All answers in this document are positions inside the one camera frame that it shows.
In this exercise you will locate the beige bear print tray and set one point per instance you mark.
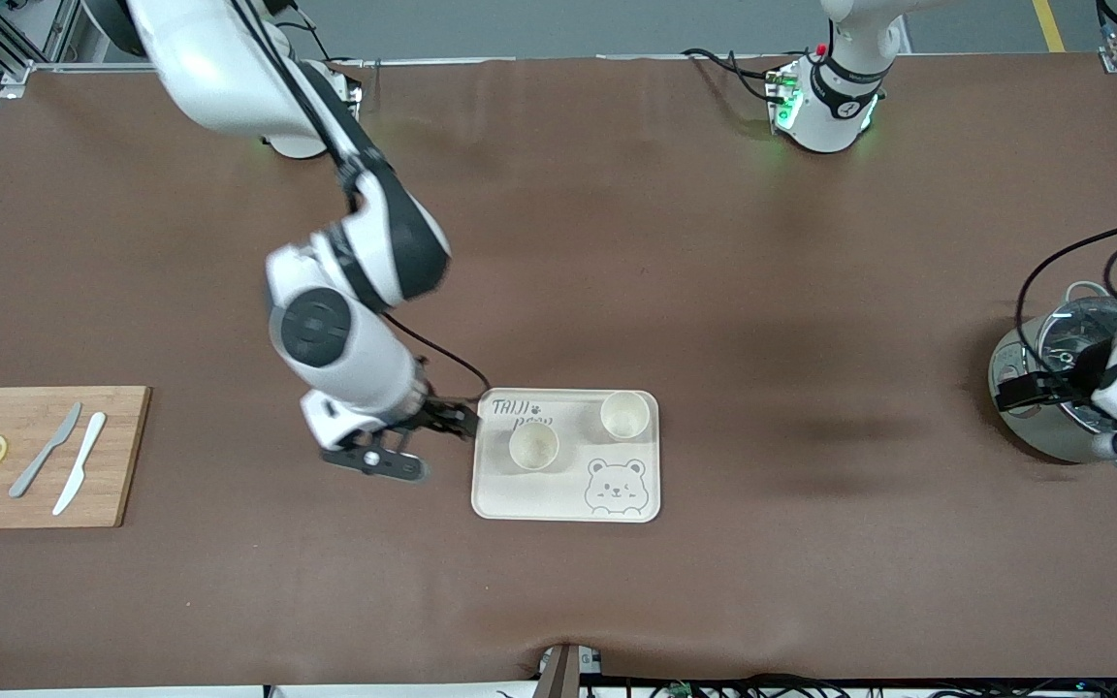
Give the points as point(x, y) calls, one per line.
point(558, 494)

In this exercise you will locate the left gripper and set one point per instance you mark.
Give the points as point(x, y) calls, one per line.
point(1080, 373)

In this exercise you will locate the white plastic knife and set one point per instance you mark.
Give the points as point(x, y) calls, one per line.
point(79, 465)

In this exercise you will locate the wooden cutting board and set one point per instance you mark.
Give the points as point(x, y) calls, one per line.
point(122, 456)

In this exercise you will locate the grey plastic knife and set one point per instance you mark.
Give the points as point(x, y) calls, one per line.
point(43, 456)

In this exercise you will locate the table edge camera bracket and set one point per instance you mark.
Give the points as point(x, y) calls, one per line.
point(558, 674)

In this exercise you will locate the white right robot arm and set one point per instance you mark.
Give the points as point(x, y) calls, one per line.
point(209, 68)

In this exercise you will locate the glass pot lid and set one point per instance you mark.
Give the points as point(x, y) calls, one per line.
point(1068, 339)

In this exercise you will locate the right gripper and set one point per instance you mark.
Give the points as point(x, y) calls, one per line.
point(438, 414)

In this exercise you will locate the grey-green electric cooking pot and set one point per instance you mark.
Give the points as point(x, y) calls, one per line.
point(1014, 373)

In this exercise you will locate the aluminium frame profile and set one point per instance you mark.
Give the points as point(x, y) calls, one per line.
point(11, 68)

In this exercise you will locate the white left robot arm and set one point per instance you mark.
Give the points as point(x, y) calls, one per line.
point(835, 107)

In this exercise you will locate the white plastic cup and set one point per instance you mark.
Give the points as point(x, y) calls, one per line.
point(624, 415)
point(533, 448)

